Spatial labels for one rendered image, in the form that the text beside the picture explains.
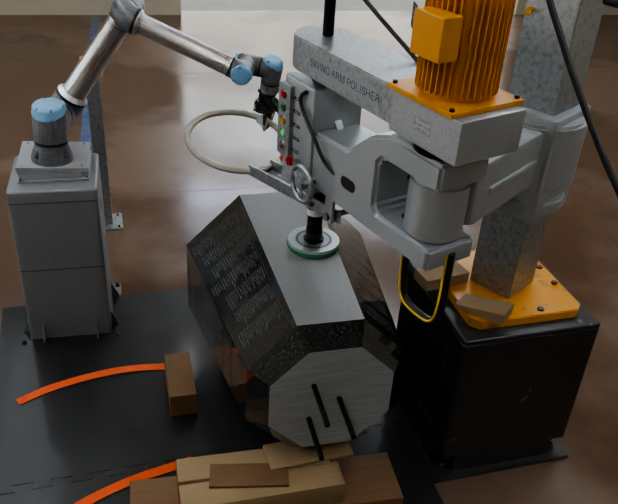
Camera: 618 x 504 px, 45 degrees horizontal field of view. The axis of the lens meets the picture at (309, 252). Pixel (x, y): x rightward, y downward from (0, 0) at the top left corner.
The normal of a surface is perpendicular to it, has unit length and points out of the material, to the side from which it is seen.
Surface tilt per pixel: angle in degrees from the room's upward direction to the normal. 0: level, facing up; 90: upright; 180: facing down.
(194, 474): 0
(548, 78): 90
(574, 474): 0
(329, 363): 90
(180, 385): 0
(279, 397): 90
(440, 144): 90
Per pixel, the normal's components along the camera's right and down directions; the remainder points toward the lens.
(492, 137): 0.54, 0.48
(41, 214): 0.22, 0.53
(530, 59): -0.70, 0.35
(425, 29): -0.84, 0.25
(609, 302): 0.06, -0.85
